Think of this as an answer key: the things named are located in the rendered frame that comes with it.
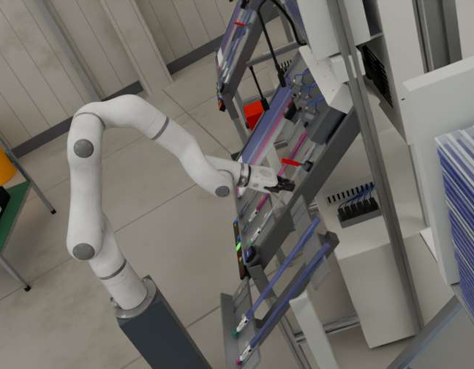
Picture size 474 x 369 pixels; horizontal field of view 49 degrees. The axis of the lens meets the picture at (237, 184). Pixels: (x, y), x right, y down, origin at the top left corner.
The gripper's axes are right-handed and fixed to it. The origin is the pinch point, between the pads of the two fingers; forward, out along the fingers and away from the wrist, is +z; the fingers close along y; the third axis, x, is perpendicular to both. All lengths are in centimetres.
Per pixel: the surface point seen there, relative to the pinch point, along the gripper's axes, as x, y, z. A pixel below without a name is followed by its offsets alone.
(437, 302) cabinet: 33, -10, 75
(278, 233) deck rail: 14.2, -10.0, -0.2
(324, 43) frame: -53, -12, -11
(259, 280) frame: 33.0, -14.4, -1.5
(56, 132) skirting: 207, 355, -124
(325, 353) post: 37, -40, 20
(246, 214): 29.0, 19.0, -4.1
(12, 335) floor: 195, 78, -98
